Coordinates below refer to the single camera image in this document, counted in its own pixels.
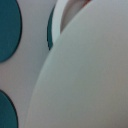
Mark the dark round burner back-left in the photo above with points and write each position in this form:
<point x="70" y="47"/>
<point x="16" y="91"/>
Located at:
<point x="49" y="30"/>

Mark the pink toy stove top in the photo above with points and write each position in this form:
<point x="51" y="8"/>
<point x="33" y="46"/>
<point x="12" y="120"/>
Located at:
<point x="19" y="73"/>

